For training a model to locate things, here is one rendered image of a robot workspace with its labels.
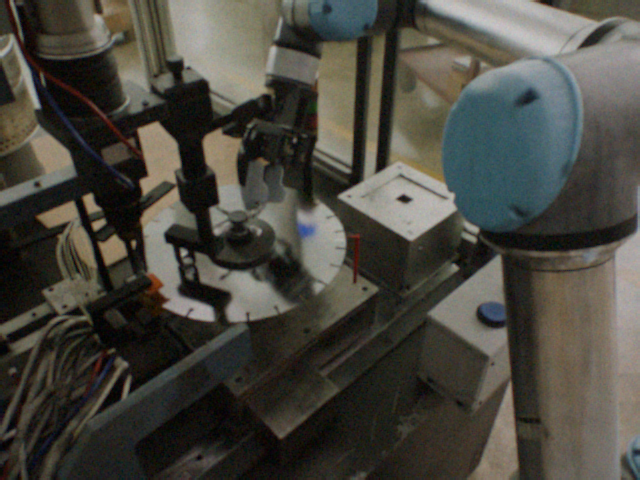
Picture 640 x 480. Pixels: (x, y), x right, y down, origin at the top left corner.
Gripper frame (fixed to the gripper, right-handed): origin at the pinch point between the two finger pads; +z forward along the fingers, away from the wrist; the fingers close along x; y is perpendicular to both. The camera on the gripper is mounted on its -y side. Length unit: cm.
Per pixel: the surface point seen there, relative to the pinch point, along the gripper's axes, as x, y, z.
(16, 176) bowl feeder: -14, -67, 12
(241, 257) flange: -3.6, 4.9, 6.4
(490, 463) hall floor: 96, 13, 64
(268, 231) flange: 2.1, 2.9, 2.7
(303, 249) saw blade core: 4.8, 8.8, 3.6
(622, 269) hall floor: 187, 3, 9
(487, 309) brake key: 21.6, 32.3, 4.5
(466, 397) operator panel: 22.6, 32.9, 18.7
